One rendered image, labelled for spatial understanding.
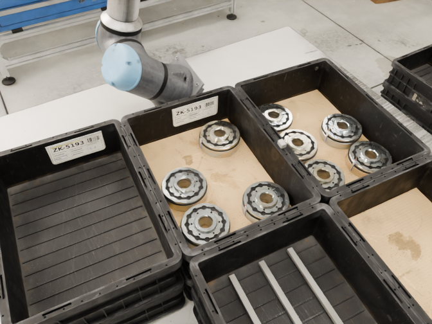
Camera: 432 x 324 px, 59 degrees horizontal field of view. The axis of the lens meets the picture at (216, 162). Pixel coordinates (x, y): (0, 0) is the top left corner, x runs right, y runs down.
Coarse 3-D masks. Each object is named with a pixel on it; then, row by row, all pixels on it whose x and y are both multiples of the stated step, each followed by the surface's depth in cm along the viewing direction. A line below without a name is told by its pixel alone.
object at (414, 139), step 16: (304, 64) 106; (256, 80) 101; (352, 80) 101; (368, 96) 97; (256, 112) 92; (384, 112) 94; (272, 128) 89; (400, 128) 90; (416, 144) 88; (416, 160) 84; (368, 176) 80; (320, 192) 77; (336, 192) 78
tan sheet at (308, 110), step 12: (300, 96) 112; (312, 96) 112; (324, 96) 112; (288, 108) 109; (300, 108) 109; (312, 108) 109; (324, 108) 109; (300, 120) 106; (312, 120) 106; (312, 132) 103; (324, 144) 100; (324, 156) 97; (336, 156) 97; (348, 180) 92
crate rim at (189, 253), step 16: (192, 96) 96; (240, 96) 96; (144, 112) 91; (128, 128) 88; (272, 144) 86; (144, 160) 82; (288, 160) 83; (304, 176) 80; (160, 192) 76; (288, 208) 75; (304, 208) 75; (176, 224) 72; (256, 224) 72; (176, 240) 70; (224, 240) 70; (192, 256) 68
